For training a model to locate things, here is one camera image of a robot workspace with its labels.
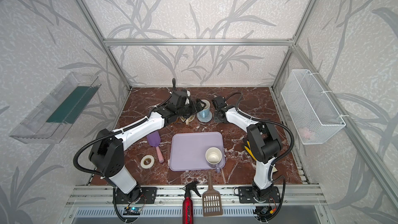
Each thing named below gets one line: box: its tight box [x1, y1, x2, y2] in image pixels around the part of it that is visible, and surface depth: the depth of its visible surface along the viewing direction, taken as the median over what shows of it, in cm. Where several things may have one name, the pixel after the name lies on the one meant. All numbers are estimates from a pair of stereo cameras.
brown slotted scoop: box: [202, 171, 224, 217], surface depth 74 cm
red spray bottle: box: [182, 182, 202, 224], surface depth 70 cm
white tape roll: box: [139, 154, 155, 170], surface depth 85 cm
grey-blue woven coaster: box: [196, 110, 213, 123], surface depth 104 cm
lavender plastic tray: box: [169, 131, 226, 172], surface depth 91 cm
